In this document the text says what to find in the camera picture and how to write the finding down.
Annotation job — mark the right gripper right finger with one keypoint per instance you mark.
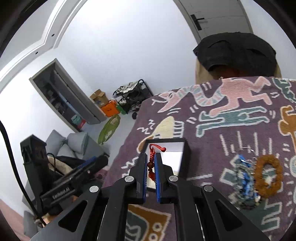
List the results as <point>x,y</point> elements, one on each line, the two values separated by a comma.
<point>201,213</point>

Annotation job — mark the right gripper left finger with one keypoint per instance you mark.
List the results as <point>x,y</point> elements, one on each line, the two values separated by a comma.
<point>100,214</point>

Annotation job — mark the red knot tassel charm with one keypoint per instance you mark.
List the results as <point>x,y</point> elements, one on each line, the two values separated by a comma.
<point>150,164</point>

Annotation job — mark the black open jewelry box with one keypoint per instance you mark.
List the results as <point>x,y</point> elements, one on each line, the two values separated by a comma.
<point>175,152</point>

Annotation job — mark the black clothes on sofa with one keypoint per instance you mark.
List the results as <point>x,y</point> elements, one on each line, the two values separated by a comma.
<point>64,164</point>

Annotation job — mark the grey sofa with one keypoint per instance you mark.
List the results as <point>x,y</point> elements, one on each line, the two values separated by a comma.
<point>77,145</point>

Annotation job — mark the green leaf floor mat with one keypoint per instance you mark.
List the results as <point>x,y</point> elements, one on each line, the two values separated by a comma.
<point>109,129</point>

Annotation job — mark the purple patterned woven blanket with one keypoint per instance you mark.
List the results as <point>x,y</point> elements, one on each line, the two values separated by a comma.
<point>254,116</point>

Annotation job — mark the orange paper bag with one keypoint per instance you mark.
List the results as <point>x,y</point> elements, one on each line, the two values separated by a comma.
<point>110,109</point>

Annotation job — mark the brown cardboard box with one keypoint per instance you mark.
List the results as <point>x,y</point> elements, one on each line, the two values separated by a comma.
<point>99,97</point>

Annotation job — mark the grey open closet doorway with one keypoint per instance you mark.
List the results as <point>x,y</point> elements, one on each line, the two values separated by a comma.
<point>65,97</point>

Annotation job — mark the black shoe rack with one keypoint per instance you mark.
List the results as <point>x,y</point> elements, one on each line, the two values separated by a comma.
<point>131,96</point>

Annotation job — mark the grey room door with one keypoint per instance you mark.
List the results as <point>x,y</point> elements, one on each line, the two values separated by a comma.
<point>221,16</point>

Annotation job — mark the black door handle lock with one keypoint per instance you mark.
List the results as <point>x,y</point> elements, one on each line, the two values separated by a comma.
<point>196,21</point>

